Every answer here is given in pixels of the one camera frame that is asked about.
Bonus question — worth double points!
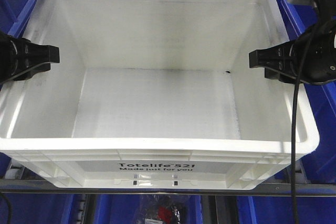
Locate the black left cable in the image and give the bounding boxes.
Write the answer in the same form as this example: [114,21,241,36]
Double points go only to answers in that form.
[0,192,13,224]

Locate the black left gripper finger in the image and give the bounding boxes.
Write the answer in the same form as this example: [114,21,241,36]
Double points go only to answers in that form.
[16,39,60,73]
[14,63,51,81]

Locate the white plastic Totelife tote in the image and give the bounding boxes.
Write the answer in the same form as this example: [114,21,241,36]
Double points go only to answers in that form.
[0,0,321,190]

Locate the steel shelf front rail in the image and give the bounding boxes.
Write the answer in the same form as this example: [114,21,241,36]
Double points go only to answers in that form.
[0,178,336,197]

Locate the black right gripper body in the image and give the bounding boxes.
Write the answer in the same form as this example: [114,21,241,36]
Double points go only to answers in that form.
[290,19,335,85]

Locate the black cable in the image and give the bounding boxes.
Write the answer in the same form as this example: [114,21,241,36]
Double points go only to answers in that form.
[0,192,13,224]
[290,22,320,224]

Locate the blue bin below right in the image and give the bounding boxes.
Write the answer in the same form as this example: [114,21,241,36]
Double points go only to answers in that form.
[237,196,335,223]

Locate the blue bin below left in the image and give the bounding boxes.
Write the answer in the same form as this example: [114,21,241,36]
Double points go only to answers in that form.
[1,193,85,223]

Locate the blue bin right shelf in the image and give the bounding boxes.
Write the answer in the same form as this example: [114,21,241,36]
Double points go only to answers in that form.
[280,0,335,184]

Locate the left roller track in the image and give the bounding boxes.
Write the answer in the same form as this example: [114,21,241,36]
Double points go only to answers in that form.
[4,164,25,179]

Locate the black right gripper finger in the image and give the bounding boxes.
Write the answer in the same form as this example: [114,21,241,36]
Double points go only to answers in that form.
[264,68,297,84]
[249,40,294,71]

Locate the bagged red black parts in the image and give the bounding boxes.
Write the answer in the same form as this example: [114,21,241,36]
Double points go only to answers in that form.
[134,195,190,223]

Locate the black right cable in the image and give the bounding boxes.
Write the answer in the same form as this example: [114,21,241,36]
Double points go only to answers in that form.
[290,22,320,224]

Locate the blue bin below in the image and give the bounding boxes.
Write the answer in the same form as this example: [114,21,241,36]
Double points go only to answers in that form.
[93,195,204,223]
[237,196,335,223]
[1,193,85,223]

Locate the blue bin below centre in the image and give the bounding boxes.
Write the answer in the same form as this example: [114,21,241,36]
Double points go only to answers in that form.
[93,195,204,223]

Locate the right roller track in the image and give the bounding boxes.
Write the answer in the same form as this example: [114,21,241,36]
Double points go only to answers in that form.
[286,166,310,184]

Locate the roller track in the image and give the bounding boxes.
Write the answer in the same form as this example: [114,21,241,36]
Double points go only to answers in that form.
[286,166,310,184]
[4,164,25,179]

